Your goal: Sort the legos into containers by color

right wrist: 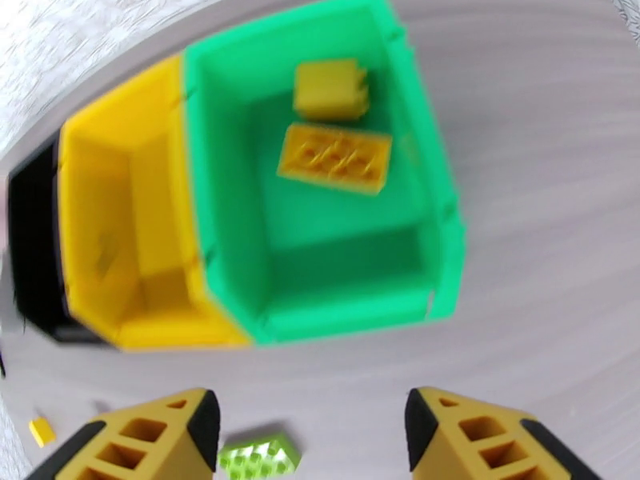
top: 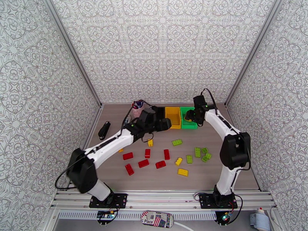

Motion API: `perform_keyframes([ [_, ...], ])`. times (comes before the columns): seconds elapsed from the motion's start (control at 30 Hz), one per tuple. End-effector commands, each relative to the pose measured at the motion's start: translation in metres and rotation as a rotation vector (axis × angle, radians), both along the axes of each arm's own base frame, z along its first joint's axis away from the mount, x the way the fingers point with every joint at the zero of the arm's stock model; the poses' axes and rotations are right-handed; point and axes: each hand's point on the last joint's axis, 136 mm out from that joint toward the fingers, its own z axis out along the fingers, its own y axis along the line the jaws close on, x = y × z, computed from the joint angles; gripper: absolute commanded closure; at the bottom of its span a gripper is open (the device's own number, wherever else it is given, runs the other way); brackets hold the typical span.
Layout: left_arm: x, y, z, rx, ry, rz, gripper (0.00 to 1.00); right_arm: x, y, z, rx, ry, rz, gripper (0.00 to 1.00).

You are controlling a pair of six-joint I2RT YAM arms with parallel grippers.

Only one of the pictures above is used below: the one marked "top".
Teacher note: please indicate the red lego brick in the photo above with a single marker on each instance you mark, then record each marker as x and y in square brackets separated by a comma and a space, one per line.
[147, 153]
[166, 154]
[143, 163]
[128, 156]
[129, 169]
[160, 164]

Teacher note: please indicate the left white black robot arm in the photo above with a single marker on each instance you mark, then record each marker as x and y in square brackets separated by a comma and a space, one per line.
[108, 146]

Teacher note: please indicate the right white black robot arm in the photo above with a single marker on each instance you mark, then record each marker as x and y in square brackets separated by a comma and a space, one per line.
[216, 122]

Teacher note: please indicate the yellow plastic bin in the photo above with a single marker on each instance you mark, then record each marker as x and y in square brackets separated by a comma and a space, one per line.
[174, 117]

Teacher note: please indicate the green plastic bin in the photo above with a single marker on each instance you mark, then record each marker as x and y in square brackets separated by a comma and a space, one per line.
[190, 126]

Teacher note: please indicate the pink pen cup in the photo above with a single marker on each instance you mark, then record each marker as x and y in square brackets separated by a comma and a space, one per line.
[137, 113]

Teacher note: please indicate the red capped marker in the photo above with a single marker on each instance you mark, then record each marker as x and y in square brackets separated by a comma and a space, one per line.
[136, 106]

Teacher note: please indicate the blue capped marker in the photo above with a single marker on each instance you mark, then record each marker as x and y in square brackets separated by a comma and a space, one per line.
[140, 102]

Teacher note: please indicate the black stapler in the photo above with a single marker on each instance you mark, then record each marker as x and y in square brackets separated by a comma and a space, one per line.
[104, 130]

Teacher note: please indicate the flag print pencil case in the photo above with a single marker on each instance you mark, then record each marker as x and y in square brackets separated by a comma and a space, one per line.
[156, 219]

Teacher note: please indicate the small circuit board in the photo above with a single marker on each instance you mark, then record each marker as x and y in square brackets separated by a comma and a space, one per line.
[105, 215]
[225, 217]

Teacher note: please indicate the white plastic bottle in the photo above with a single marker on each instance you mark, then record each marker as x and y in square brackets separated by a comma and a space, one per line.
[259, 220]

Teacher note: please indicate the aluminium side rail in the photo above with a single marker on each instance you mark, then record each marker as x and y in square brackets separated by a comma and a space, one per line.
[95, 122]

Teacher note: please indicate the aluminium frame rail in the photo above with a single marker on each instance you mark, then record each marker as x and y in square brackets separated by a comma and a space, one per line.
[163, 199]

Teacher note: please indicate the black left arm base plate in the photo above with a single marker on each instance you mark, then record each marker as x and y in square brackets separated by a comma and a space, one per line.
[120, 200]

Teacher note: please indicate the aluminium corner post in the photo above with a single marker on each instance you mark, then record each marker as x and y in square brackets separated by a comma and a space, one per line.
[252, 51]
[72, 51]

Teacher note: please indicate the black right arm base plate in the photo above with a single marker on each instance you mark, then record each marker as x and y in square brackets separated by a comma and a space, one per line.
[207, 201]

